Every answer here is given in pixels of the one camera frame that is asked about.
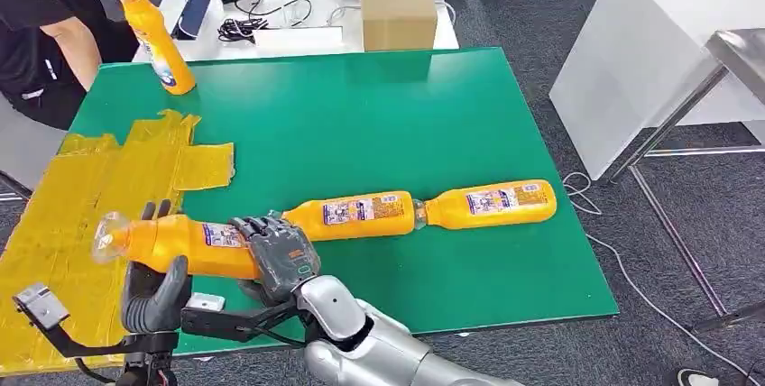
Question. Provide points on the white table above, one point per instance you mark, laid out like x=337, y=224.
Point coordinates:
x=209, y=50

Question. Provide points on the steel bench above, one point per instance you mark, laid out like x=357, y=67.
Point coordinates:
x=741, y=60

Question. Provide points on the white cabinet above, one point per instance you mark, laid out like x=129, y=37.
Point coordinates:
x=627, y=60

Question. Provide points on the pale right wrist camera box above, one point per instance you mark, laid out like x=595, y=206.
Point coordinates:
x=207, y=302

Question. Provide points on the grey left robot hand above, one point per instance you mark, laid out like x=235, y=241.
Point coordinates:
x=152, y=305

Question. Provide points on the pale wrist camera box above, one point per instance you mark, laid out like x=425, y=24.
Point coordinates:
x=207, y=302
x=42, y=307

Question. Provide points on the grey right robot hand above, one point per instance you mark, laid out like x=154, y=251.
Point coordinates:
x=281, y=258

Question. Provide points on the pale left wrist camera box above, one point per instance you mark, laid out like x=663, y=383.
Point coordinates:
x=42, y=307

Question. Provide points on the brown cardboard box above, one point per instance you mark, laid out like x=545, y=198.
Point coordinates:
x=397, y=13

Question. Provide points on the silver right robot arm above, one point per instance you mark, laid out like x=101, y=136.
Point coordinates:
x=364, y=347

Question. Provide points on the green table mat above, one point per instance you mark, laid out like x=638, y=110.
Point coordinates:
x=358, y=132

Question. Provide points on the white shoe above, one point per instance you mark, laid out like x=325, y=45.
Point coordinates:
x=698, y=378

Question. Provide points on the pale grey side table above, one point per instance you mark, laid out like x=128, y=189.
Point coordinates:
x=27, y=144

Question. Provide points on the orange drink bottle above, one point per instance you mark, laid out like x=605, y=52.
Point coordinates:
x=352, y=216
x=496, y=204
x=156, y=43
x=179, y=246

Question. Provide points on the yellow plastic sheet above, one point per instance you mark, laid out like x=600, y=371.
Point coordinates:
x=71, y=204

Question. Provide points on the person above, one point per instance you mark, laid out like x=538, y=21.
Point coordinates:
x=30, y=1

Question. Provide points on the dark tablet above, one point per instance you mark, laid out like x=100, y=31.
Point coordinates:
x=194, y=16

